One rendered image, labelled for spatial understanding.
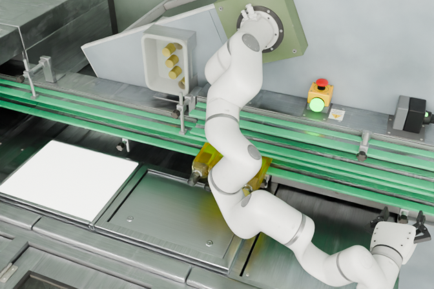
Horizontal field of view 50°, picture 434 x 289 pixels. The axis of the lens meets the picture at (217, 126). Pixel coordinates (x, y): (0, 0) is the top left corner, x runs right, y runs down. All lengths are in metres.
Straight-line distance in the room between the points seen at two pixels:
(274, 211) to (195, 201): 0.61
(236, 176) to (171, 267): 0.47
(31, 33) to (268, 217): 1.48
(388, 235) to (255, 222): 0.39
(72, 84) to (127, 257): 0.80
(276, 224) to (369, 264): 0.24
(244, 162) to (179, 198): 0.63
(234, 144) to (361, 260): 0.39
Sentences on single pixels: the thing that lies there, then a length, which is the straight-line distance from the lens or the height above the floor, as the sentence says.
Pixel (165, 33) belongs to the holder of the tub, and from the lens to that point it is 1.66.
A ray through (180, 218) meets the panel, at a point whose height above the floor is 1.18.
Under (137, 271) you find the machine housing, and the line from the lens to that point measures 1.48.
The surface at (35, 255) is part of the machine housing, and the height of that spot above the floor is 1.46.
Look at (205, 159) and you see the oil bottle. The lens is 1.54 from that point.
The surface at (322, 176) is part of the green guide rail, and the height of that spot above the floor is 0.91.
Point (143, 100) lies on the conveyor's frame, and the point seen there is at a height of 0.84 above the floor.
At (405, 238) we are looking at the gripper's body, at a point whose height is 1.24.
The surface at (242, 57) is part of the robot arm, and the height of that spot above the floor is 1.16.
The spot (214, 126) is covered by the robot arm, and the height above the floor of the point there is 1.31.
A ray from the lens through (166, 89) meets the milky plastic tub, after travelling 1.73.
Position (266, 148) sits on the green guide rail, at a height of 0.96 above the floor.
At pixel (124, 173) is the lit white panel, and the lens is 1.75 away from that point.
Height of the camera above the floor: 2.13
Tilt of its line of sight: 49 degrees down
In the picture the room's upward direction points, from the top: 146 degrees counter-clockwise
